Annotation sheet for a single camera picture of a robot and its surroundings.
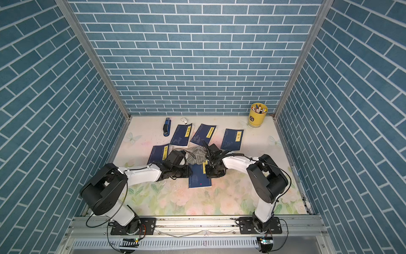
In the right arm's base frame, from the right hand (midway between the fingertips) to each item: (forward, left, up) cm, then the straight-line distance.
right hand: (208, 177), depth 90 cm
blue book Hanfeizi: (+27, +21, +2) cm, 35 cm away
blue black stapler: (+31, +32, +5) cm, 45 cm away
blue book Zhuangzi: (+27, -14, +1) cm, 30 cm away
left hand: (0, +8, +1) cm, 8 cm away
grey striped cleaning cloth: (+11, +8, +5) cm, 14 cm away
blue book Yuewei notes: (+31, +5, +2) cm, 32 cm away
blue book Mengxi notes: (-2, +5, 0) cm, 6 cm away
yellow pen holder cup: (+41, -30, +12) cm, 52 cm away
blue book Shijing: (+12, +32, +3) cm, 34 cm away
